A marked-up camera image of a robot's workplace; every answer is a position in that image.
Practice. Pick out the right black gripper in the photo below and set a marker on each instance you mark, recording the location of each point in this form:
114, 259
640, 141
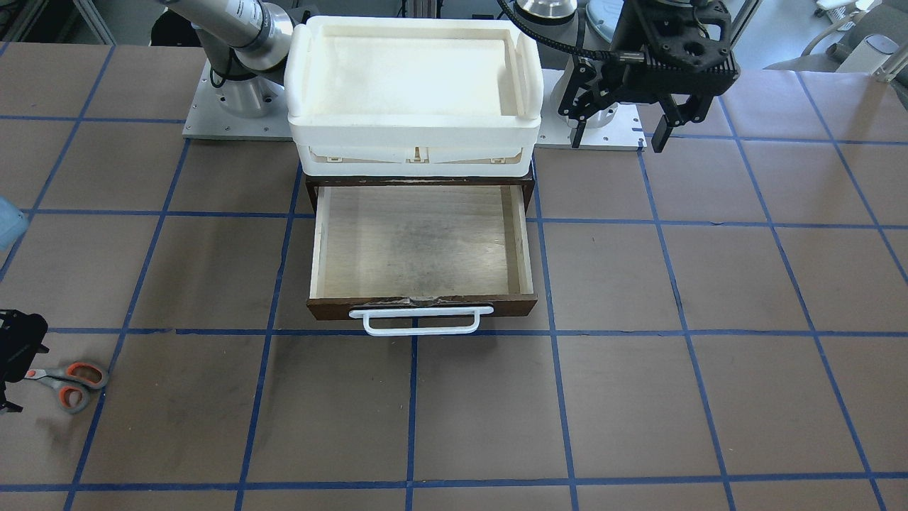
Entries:
17, 342

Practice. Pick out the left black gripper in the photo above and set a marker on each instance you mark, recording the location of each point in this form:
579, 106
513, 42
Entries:
628, 28

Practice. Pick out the orange grey scissors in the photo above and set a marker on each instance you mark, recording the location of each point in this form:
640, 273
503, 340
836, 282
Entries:
71, 383

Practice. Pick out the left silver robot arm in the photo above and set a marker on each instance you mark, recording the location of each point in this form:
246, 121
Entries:
564, 26

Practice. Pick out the wooden drawer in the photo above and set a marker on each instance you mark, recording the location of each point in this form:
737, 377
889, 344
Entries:
415, 246

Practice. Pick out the white plastic tray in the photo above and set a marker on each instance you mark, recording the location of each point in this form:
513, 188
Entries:
412, 97

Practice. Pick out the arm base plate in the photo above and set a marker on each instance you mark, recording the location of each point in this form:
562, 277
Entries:
248, 110
616, 128

